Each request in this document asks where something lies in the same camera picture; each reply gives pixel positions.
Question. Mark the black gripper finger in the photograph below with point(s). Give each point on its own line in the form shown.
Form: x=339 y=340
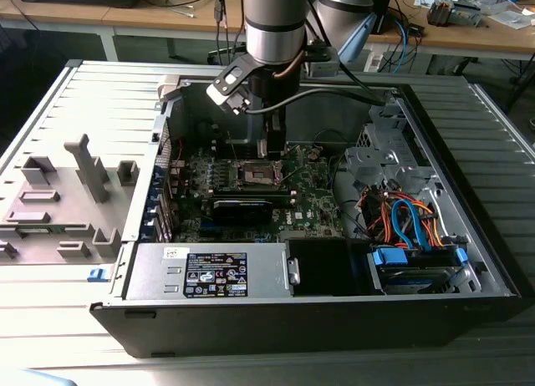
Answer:
x=276 y=137

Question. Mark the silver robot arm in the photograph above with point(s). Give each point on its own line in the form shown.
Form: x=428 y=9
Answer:
x=273 y=35

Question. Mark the CPU socket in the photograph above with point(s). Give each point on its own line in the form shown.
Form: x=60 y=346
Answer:
x=257 y=176

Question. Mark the copper CPU cooler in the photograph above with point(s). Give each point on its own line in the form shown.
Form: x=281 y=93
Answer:
x=438 y=12

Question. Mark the round coin battery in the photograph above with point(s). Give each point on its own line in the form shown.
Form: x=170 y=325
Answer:
x=313 y=153

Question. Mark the black chair base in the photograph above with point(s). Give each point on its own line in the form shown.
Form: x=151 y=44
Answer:
x=219 y=55

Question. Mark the green motherboard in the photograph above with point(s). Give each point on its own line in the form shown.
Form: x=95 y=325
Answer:
x=309 y=194

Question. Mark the black graphics card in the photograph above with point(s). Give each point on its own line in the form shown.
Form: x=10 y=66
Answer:
x=240 y=212

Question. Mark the silver disk bay cage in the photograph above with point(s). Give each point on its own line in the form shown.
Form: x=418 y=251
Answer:
x=376 y=160

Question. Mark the black desktop stand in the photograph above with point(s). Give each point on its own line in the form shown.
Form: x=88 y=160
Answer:
x=382 y=22

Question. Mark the black fan shroud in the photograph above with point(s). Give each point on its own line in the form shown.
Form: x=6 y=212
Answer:
x=317 y=269

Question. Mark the wooden desk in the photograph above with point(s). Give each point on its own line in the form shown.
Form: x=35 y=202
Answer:
x=138 y=16

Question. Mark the silver power supply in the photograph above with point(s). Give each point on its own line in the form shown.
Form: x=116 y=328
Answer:
x=146 y=273

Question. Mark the black PC case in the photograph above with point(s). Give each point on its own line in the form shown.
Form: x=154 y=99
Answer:
x=292 y=327

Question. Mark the hard disk blue carrier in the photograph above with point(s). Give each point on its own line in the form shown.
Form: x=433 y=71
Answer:
x=407 y=283

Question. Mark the silver drive unit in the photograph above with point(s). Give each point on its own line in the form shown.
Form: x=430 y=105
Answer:
x=466 y=14

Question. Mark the grey parts rack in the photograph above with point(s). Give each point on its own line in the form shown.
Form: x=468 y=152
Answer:
x=75 y=219

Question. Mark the small blue clip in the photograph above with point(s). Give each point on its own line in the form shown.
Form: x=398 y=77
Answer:
x=96 y=274

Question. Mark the clear plastic bag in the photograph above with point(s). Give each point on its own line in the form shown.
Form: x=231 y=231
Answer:
x=512 y=18

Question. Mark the pale blue rounded object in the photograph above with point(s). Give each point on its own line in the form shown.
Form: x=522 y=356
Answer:
x=33 y=379

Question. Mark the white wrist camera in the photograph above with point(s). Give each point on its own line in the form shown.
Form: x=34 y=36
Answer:
x=227 y=83

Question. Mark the dark grey wrist camera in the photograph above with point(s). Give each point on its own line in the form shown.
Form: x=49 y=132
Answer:
x=322 y=66

